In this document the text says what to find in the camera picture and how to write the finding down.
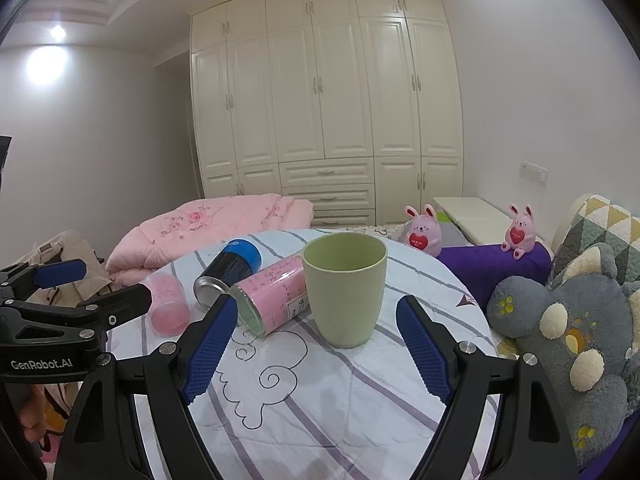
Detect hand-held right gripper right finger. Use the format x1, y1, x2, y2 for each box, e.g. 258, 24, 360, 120
396, 295, 581, 480

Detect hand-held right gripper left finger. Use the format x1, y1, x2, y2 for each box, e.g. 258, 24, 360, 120
52, 295, 239, 480

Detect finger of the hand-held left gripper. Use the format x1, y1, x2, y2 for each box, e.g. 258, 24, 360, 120
75, 284, 153, 334
0, 259, 87, 302

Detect translucent pink cup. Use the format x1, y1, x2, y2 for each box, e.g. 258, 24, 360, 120
145, 274, 191, 334

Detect green cup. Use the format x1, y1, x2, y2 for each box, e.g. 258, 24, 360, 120
302, 232, 389, 349

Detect beige clothing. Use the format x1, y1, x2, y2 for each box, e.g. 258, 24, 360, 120
9, 230, 114, 312

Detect colourful cloth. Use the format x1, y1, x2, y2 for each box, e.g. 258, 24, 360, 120
19, 384, 72, 463

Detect pink can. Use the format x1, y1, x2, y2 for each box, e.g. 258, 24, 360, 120
230, 254, 309, 336

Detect black and blue can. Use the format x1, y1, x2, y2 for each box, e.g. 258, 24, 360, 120
193, 238, 263, 307

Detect purple cushion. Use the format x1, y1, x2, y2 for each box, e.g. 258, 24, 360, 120
437, 242, 553, 312

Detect pink quilt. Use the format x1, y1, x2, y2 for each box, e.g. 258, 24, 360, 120
106, 193, 315, 289

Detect pink bunny toy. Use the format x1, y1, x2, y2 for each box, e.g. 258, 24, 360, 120
501, 203, 537, 260
404, 204, 444, 257

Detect white bench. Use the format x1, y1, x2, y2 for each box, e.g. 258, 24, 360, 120
432, 196, 522, 247

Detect grey plush toy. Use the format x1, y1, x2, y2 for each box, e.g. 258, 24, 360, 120
486, 243, 640, 472

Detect patterned quilted pillow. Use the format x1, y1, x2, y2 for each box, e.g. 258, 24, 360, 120
547, 194, 640, 282

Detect cream wardrobe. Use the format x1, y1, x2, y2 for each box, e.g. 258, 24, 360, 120
189, 0, 464, 229

